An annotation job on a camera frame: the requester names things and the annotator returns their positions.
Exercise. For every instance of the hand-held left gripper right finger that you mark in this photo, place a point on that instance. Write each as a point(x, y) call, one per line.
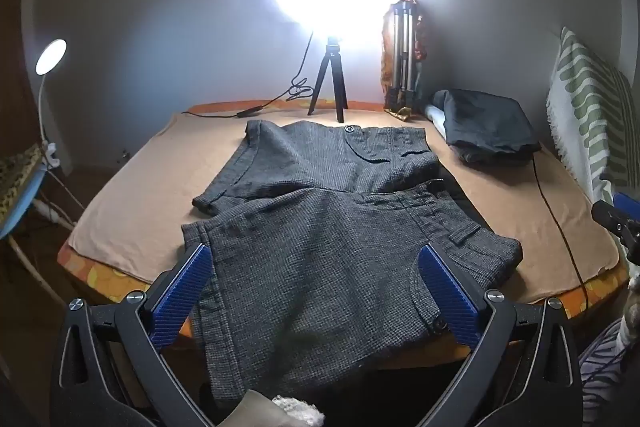
point(450, 302)

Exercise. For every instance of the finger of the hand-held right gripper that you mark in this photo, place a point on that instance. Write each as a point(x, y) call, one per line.
point(629, 200)
point(610, 217)

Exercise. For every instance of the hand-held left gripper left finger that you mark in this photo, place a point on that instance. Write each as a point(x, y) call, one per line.
point(182, 294)

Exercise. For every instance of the grey checked pants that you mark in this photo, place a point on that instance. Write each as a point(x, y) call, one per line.
point(310, 257)

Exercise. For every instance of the white green patterned blanket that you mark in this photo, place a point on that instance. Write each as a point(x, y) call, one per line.
point(585, 107)

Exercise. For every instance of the tan bed sheet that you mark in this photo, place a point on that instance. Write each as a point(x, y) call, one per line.
point(150, 187)

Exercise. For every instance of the beige cloth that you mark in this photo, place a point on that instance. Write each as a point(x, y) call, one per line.
point(250, 412)

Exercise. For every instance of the zebra striped clothing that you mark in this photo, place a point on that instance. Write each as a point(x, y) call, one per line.
point(602, 367)

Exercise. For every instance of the dark folded clothes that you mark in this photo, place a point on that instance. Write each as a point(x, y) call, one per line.
point(485, 122)

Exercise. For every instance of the white lace cloth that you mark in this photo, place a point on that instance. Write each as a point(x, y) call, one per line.
point(300, 411)

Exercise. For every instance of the white rolled cloth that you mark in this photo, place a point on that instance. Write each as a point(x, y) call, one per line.
point(436, 117)

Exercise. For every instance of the leopard print cloth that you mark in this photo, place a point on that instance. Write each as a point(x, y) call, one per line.
point(17, 167)

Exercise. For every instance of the small black tripod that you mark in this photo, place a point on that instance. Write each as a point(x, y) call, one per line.
point(331, 67)

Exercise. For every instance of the white clip desk lamp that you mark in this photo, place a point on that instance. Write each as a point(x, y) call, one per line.
point(50, 56)

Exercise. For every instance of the round frame with decorations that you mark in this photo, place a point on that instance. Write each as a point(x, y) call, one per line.
point(402, 52)

